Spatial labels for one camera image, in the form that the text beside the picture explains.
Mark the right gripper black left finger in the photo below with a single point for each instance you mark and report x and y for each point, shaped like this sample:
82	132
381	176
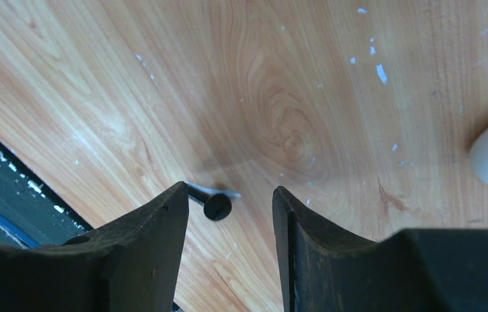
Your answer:
128	264

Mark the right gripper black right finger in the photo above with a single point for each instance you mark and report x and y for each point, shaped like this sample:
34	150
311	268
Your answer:
324	267

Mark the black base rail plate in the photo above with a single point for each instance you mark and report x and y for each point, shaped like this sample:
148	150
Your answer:
31	213

